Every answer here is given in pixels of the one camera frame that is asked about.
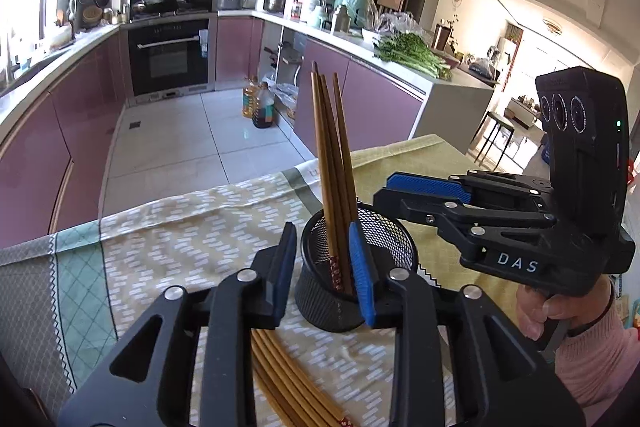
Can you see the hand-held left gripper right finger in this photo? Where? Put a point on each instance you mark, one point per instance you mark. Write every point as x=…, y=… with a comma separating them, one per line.
x=362, y=277

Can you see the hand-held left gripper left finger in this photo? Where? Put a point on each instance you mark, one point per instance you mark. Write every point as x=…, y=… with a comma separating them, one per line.
x=285, y=259

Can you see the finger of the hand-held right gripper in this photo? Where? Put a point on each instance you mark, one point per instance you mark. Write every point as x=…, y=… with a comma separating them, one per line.
x=425, y=209
x=430, y=183

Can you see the black mesh utensil holder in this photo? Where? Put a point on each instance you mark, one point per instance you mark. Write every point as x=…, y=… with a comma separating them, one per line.
x=325, y=307

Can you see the person's right forearm pink sleeve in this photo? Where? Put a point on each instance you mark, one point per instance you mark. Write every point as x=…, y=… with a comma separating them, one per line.
x=595, y=367

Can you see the person's right hand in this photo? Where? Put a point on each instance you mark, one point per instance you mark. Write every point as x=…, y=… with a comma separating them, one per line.
x=530, y=312

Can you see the black stool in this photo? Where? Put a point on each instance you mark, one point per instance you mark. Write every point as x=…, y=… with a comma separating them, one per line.
x=495, y=127

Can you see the purple kitchen cabinet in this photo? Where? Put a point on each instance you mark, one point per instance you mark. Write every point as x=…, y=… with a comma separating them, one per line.
x=60, y=132
x=365, y=107

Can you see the patterned green beige tablecloth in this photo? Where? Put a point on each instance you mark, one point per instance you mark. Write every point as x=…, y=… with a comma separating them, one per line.
x=175, y=247

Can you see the bunch of green vegetables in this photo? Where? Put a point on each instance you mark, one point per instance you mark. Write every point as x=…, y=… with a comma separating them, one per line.
x=412, y=54

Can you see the dark sauce bottle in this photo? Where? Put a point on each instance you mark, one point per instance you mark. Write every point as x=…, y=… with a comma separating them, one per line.
x=263, y=109

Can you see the clear plastic bag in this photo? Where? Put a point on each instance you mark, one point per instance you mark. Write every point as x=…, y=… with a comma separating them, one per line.
x=400, y=24

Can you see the yellow cooking oil bottle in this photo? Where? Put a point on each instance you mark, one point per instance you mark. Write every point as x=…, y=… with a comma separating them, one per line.
x=249, y=99

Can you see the round ceiling lamp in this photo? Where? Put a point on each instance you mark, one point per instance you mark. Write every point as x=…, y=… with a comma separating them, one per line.
x=552, y=26

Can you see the crumpled plastic bag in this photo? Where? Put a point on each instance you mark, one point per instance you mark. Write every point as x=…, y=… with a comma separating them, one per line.
x=282, y=92

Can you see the mint green kitchen appliance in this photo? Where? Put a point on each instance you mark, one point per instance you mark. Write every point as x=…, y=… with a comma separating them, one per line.
x=357, y=4

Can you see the black built-in oven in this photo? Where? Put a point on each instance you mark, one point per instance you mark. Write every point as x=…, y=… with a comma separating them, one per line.
x=167, y=57

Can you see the stainless steel pot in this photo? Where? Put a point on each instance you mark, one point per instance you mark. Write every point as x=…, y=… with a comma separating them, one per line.
x=276, y=1

